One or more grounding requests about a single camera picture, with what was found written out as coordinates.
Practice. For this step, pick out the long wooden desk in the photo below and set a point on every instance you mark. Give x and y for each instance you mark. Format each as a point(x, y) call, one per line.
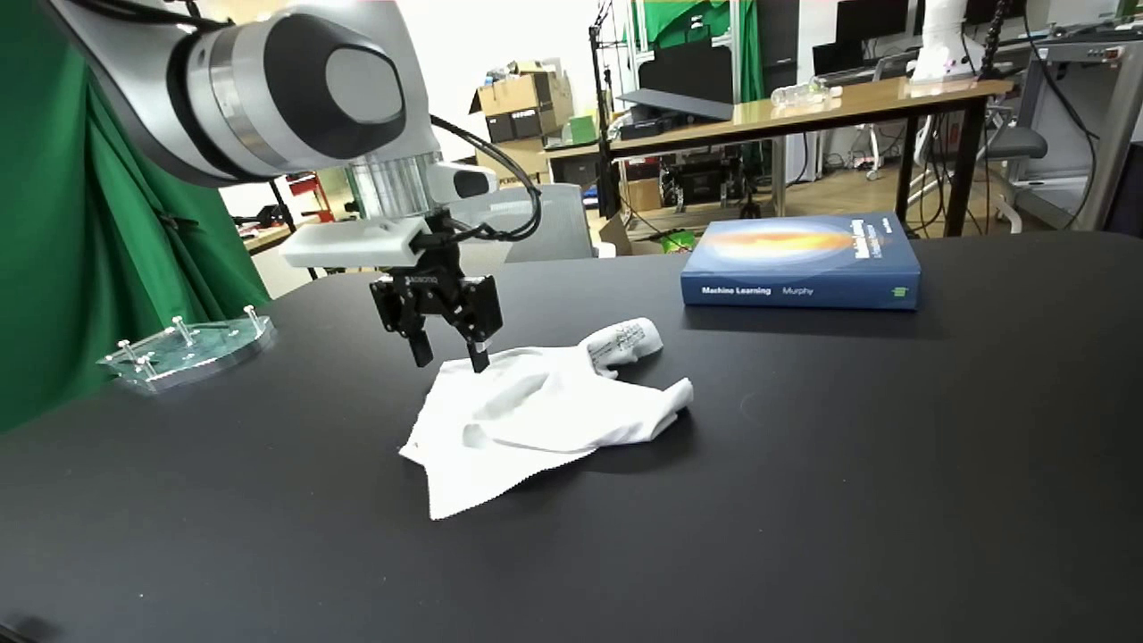
point(834, 110)

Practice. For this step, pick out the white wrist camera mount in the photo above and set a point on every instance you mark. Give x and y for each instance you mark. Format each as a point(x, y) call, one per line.
point(350, 245)

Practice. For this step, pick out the black computer monitor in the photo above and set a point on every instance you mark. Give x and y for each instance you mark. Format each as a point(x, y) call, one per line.
point(879, 24)

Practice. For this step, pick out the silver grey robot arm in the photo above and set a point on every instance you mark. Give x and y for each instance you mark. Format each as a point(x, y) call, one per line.
point(298, 85)

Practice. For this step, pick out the green backdrop cloth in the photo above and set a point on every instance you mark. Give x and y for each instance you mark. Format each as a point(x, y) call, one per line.
point(74, 264)

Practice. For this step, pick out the clear plate with screws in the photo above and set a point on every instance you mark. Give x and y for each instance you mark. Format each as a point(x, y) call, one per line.
point(180, 348)

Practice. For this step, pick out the open cardboard box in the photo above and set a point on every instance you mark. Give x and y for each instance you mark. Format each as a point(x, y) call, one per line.
point(524, 96)

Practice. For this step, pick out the blue hardcover book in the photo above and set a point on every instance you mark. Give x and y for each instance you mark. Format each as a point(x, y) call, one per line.
point(798, 257)

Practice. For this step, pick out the grey metal cabinet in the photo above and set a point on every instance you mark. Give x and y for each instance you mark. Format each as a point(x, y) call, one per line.
point(1092, 120)

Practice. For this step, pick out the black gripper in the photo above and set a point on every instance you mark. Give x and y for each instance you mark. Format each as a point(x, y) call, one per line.
point(432, 291)

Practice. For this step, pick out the white cloth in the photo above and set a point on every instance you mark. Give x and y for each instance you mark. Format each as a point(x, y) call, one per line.
point(536, 417)

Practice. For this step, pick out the clear plastic container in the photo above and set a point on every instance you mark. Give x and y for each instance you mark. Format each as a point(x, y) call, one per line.
point(804, 99)

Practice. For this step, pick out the green fabric screen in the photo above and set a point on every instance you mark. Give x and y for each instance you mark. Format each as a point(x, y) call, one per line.
point(698, 32)

